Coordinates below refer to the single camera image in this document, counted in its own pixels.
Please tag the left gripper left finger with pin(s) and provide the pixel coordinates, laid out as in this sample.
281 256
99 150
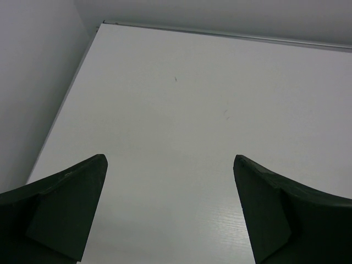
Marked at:
49 220

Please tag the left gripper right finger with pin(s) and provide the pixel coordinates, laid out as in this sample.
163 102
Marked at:
289 222

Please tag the aluminium rail at table back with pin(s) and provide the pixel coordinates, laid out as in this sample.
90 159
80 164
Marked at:
264 39

